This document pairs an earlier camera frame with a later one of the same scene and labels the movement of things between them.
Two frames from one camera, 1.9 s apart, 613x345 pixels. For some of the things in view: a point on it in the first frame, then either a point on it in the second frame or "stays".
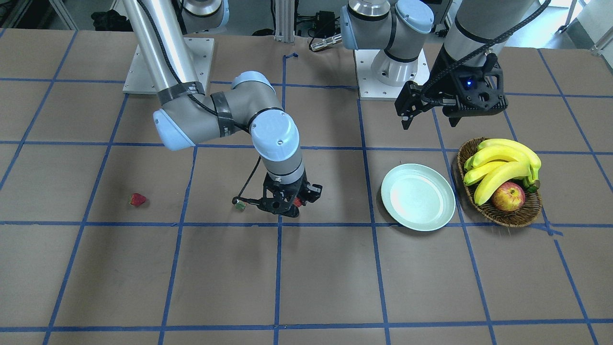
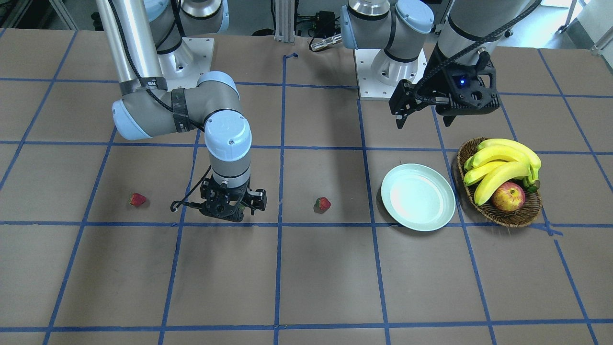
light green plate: (417, 197) stays
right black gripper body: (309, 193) -> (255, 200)
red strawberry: (137, 199) stays
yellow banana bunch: (501, 160) stays
